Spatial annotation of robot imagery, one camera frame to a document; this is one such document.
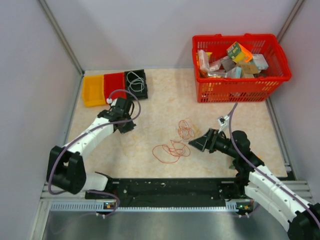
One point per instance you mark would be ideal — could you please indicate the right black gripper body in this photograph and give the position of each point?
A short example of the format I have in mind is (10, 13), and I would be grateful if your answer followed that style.
(216, 136)

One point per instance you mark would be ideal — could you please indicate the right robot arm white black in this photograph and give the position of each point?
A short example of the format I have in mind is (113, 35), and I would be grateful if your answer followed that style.
(298, 217)

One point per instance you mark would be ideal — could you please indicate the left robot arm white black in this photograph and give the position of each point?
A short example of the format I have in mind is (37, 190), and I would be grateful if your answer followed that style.
(66, 169)

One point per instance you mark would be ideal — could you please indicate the green orange carton on table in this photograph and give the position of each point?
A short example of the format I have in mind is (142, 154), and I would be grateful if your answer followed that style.
(233, 166)

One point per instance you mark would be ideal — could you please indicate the yellow plastic bin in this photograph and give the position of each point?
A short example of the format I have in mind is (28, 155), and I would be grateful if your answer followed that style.
(93, 91)

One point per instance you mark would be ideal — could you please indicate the red plastic bin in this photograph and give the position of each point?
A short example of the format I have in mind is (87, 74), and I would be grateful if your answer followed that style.
(112, 82)

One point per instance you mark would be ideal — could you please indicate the black plastic bin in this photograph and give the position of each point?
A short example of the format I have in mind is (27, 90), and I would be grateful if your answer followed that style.
(135, 83)

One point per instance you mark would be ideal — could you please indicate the red shopping basket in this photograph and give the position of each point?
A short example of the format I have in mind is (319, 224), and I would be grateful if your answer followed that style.
(220, 90)

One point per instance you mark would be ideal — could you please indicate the brown cardboard box in basket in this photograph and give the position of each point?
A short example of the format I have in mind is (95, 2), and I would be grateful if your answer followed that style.
(248, 70)

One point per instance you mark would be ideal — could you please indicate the pink white packet in basket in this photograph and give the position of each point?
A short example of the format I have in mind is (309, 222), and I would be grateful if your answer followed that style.
(203, 60)

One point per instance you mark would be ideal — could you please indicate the green yellow carton in basket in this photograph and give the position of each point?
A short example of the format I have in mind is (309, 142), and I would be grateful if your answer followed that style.
(238, 53)

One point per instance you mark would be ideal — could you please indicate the light blue box in basket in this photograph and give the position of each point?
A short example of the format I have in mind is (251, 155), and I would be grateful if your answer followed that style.
(260, 62)

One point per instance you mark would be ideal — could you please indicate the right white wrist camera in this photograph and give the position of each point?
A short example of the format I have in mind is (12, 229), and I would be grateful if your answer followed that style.
(223, 121)

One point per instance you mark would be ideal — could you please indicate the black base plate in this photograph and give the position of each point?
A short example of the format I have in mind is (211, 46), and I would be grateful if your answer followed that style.
(174, 192)

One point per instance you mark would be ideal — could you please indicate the grey slotted cable duct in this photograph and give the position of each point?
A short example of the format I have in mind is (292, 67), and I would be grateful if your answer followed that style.
(103, 207)

